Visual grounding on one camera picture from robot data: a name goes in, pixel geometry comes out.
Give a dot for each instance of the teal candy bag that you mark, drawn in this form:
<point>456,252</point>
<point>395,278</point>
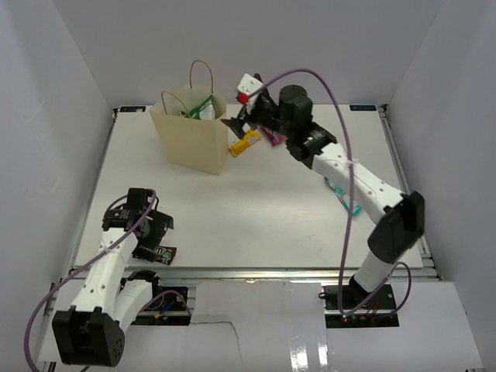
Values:
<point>344,198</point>

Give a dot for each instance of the green candy bag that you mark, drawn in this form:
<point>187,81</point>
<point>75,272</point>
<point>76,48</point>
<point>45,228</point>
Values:
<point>205,111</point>

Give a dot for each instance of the brown m&m's packet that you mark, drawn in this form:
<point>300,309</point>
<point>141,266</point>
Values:
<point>164,254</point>

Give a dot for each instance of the yellow snack bar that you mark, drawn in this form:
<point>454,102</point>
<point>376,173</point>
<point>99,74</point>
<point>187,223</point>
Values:
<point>251,137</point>

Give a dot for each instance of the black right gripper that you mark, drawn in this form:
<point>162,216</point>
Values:
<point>237,125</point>

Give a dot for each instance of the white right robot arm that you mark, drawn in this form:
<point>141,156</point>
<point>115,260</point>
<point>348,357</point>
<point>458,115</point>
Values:
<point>399,218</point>

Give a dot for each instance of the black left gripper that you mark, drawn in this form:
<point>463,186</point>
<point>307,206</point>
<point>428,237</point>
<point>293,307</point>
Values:
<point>160,222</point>

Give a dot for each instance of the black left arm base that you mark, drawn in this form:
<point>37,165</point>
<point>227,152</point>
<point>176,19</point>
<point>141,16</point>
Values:
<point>168,310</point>

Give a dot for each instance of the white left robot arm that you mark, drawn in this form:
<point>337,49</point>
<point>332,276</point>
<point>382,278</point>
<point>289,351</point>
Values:
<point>92,331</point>

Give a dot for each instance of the pink purple gummy bag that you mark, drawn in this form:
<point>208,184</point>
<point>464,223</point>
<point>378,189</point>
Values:
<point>274,138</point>

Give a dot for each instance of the brown paper bag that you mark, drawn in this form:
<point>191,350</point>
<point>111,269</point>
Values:
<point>201,145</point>

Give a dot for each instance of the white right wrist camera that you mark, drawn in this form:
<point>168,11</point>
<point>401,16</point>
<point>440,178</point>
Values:
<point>246,94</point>

